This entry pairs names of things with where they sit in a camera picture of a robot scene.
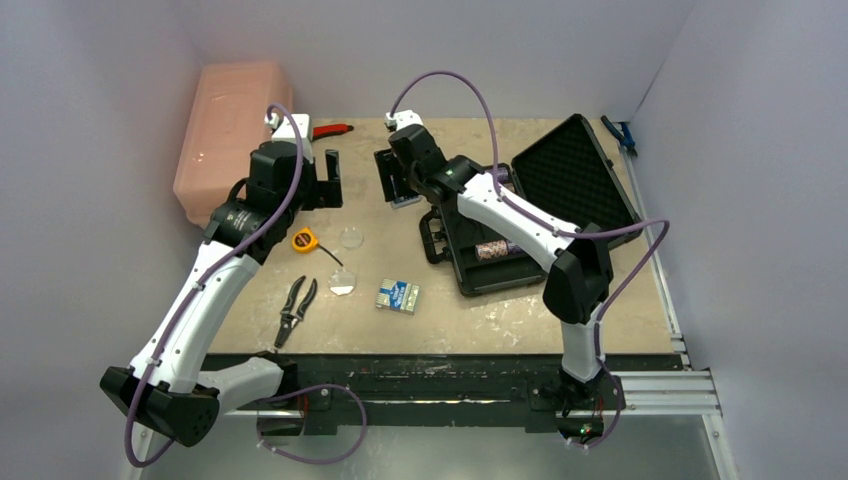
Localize purple chip stack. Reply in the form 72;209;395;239
490;165;514;191

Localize clear dealer button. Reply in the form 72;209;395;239
339;227;364;250

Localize pink plastic storage box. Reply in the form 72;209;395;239
173;61;293;228

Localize red utility knife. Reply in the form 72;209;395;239
312;123;355;141

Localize blue yellow card deck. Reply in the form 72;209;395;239
375;278;421;315

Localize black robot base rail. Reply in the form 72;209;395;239
189;354;719;441

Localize blue playing card deck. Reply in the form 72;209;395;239
389;159;422;209

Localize blue handled pliers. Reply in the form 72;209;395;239
600;115;638;158

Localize black handled pliers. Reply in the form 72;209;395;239
273;275;318;349

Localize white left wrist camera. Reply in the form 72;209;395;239
264;112;313;144

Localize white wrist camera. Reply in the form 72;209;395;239
264;112;313;144
383;110;423;132

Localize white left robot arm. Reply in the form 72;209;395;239
100;141;343;447

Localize clear round disc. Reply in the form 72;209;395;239
328;268;357;296

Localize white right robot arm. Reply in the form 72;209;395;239
385;119;613;407

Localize yellow tape measure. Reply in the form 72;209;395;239
291;227;344;267

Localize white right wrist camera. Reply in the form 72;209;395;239
383;110;423;132

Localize black poker set case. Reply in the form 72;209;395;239
419;114;640;296

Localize orange purple chip row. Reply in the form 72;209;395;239
474;240;524;261

